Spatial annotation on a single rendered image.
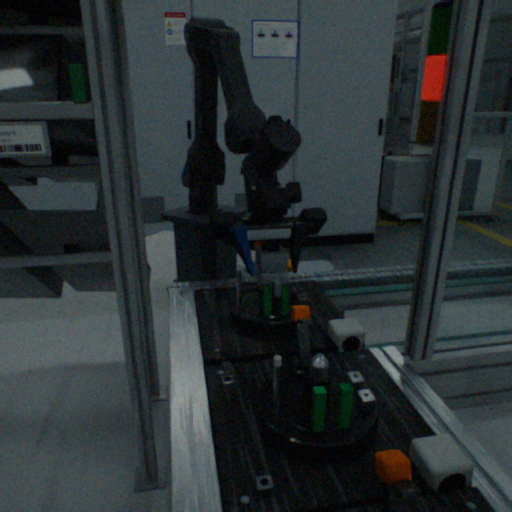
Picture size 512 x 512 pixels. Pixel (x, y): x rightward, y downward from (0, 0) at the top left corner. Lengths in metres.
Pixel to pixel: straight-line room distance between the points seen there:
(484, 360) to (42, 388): 0.70
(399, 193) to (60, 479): 0.57
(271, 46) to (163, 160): 1.20
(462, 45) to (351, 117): 3.33
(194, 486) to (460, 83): 0.52
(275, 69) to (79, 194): 1.82
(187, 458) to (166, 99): 3.25
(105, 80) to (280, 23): 3.33
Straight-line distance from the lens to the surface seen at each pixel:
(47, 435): 0.73
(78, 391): 0.80
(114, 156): 0.43
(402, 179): 0.59
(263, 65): 3.67
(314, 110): 3.77
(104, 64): 0.43
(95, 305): 1.08
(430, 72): 0.60
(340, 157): 3.89
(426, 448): 0.50
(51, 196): 3.79
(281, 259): 0.68
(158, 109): 3.59
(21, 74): 0.50
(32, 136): 0.44
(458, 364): 0.72
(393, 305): 0.94
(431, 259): 0.61
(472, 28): 0.58
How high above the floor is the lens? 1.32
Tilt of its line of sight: 22 degrees down
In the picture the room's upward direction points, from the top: straight up
